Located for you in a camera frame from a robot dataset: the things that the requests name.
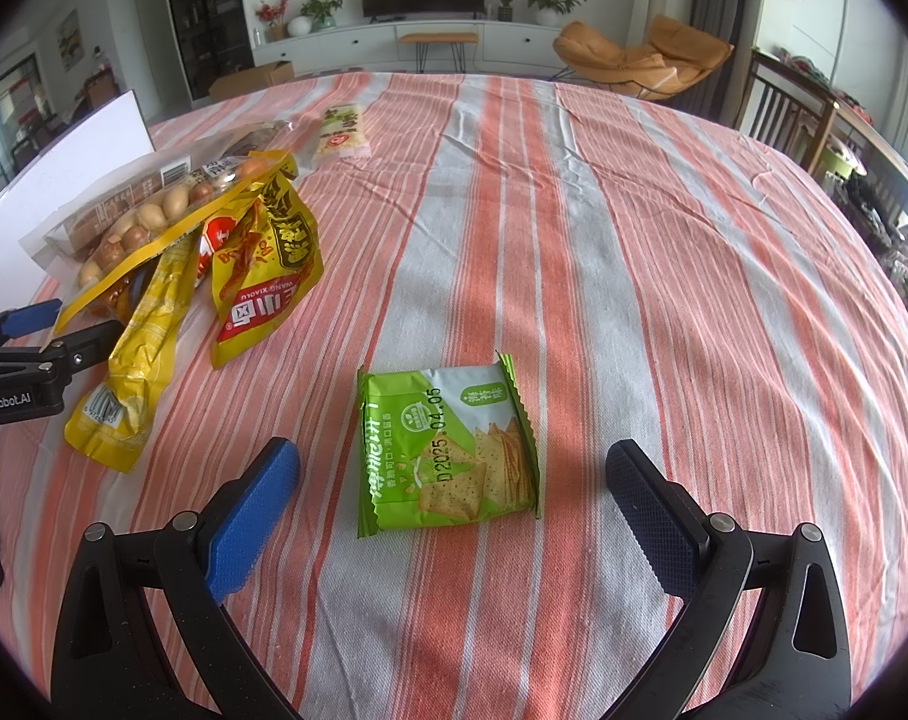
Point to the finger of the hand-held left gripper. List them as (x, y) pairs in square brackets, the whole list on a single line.
[(33, 317), (86, 345)]

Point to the small potted plant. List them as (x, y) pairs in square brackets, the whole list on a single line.
[(505, 4)]

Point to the cluttered wooden side table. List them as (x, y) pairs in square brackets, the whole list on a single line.
[(881, 180)]

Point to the white green snack packet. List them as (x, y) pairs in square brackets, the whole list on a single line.
[(340, 133)]

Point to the orange striped tablecloth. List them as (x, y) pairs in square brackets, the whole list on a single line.
[(649, 315)]

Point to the framed wall picture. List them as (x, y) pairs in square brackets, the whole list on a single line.
[(67, 31)]

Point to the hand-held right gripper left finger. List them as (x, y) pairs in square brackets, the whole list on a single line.
[(251, 510)]

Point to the dark wooden chair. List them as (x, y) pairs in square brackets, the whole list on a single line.
[(787, 112)]

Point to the red flower plant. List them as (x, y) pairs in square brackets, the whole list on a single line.
[(272, 19)]

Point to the yellow red snack packet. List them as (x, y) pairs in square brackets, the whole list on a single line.
[(270, 277)]

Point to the green plant in vase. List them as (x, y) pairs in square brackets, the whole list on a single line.
[(322, 9)]

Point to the green cracker packet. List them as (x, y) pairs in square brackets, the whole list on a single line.
[(442, 450)]

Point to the white tv cabinet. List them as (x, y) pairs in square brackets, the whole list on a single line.
[(349, 45)]

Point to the orange lounge chair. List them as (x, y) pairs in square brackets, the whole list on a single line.
[(634, 56)]

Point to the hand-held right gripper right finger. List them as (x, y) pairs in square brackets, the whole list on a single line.
[(652, 521)]

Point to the wooden bench with metal legs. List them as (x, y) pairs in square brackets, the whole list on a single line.
[(437, 39)]

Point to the white board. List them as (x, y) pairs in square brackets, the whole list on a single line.
[(63, 157)]

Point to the dark glass cabinet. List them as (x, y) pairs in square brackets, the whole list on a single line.
[(202, 15)]

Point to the long yellow snack packet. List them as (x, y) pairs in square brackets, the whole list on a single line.
[(135, 367)]

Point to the grey curtain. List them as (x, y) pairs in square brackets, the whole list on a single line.
[(724, 7)]

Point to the clear yellow peanut bag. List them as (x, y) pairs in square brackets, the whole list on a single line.
[(168, 210)]

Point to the large plant in white pot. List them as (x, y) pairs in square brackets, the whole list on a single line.
[(550, 0)]

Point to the cardboard box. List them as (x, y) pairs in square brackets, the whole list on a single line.
[(251, 79)]

